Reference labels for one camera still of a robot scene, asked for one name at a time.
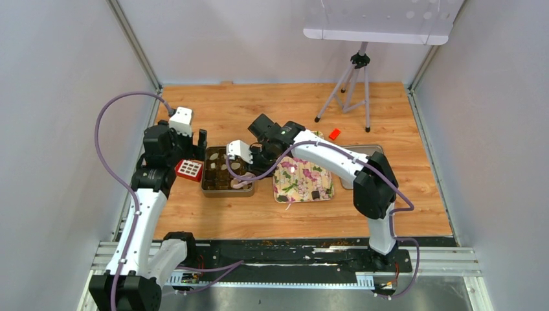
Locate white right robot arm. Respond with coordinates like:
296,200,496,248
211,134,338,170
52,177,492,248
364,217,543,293
248,114,398,271

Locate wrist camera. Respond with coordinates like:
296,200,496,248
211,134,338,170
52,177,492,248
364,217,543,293
226,140,253,164
168,107,194,137

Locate pink silicone tongs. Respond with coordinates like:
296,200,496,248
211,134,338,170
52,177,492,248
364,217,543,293
230,172,256,190

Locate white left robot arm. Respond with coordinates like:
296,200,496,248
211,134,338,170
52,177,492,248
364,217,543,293
89,121,207,310

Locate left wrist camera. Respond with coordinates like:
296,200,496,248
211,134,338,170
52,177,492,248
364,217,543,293
168,107,194,137

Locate dark ridged square chocolate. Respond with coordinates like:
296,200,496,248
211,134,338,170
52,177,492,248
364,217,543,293
311,190,320,200

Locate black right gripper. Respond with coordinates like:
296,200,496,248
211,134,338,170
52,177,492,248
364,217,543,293
244,141,279,179

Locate small red block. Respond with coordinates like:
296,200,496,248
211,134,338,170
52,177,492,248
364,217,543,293
328,128,341,140

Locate gold chocolate tin box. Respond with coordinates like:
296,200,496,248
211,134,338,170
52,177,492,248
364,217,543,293
200,146,255,198

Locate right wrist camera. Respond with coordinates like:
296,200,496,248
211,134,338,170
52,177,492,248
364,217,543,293
226,140,253,164

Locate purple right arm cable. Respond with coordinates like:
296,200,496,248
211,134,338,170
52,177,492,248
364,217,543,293
225,141,421,300

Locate grey metal tin lid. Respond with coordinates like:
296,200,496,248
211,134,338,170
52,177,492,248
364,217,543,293
341,144,386,190

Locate red white grid object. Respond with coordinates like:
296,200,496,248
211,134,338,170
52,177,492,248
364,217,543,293
175,159,203,182

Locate white overhead light panel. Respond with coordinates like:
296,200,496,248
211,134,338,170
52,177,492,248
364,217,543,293
303,0,464,45

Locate floral patterned tray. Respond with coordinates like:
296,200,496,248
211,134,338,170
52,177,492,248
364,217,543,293
273,155,335,204

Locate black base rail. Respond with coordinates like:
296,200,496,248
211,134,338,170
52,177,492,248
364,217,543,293
166,235,481,295

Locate white tripod stand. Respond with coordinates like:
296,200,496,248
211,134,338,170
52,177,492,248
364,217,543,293
314,41,371,133

